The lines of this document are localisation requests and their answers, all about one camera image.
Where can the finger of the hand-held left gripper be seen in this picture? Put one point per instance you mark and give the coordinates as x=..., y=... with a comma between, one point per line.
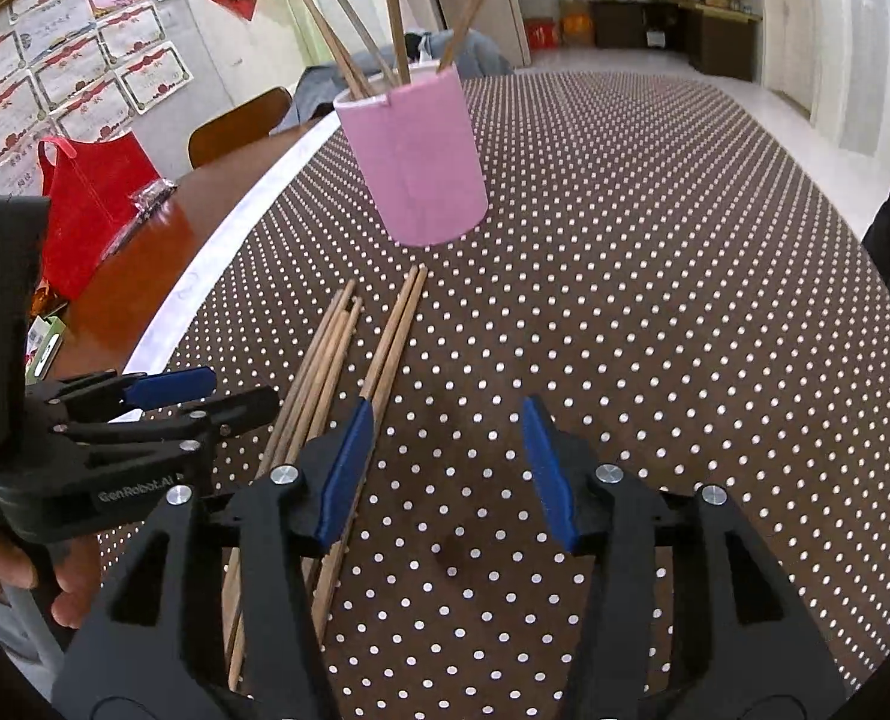
x=242, y=409
x=171, y=386

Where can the chopsticks standing in cup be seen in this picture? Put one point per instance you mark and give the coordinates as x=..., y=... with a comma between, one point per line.
x=501, y=22

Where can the small white box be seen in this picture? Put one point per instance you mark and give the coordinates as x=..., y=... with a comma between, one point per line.
x=656, y=39

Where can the white door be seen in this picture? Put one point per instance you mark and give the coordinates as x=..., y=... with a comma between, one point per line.
x=797, y=37

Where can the orange box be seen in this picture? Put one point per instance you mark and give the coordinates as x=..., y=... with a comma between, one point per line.
x=575, y=24

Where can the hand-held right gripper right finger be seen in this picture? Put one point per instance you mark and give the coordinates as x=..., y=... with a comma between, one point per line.
x=550, y=480

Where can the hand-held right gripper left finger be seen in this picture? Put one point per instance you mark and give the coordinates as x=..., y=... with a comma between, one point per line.
x=344, y=480

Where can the wall of award certificates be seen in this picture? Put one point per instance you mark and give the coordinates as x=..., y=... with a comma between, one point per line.
x=63, y=37

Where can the brown polka dot tablecloth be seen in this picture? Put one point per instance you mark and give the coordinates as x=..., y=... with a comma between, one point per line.
x=640, y=277

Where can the white underlay sheet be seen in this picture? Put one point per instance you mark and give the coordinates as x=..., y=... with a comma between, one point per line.
x=190, y=281

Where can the bundle of wooden chopsticks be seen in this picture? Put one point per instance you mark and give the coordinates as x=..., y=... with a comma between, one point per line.
x=392, y=330

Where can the pink cup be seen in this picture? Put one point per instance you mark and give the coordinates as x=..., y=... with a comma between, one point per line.
x=422, y=165

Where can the pale green curtain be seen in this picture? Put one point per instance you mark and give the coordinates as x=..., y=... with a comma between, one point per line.
x=287, y=7

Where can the red box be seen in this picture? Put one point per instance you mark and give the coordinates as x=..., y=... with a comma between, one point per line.
x=542, y=34

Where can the brown wooden chair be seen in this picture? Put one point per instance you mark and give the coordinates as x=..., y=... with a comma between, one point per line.
x=235, y=131

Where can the green white small carton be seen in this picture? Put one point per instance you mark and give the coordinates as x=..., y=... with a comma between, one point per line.
x=44, y=345

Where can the clear plastic bag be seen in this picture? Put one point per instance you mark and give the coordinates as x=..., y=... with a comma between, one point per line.
x=152, y=196

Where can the red felt bag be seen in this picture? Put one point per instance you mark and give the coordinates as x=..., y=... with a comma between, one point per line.
x=93, y=217

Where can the dark wooden desk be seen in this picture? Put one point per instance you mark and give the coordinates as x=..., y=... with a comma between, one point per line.
x=722, y=45

